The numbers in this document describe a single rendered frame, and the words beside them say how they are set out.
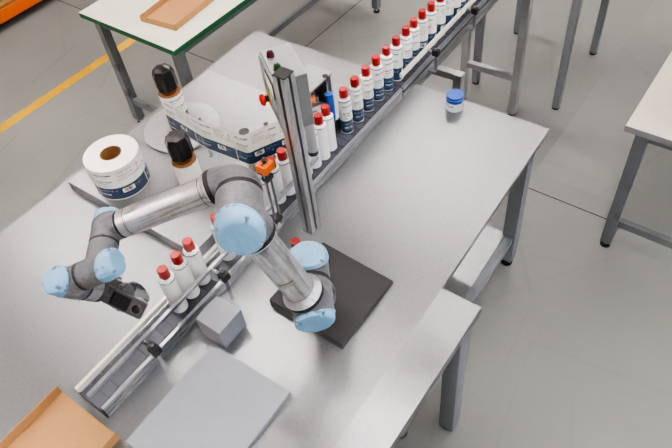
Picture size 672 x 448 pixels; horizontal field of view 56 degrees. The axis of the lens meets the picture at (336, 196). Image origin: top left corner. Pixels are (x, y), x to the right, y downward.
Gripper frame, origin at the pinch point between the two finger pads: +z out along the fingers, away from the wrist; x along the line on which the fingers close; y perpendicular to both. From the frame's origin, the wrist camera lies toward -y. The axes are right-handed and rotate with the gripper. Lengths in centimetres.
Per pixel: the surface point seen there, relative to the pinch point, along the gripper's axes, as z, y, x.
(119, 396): 2.6, -4.8, 27.8
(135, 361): 5.7, -1.9, 18.2
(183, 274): 7.0, -2.0, -10.6
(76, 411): -0.2, 4.2, 37.5
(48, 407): -2.1, 12.4, 40.7
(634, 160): 123, -95, -126
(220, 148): 38, 31, -53
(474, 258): 128, -51, -62
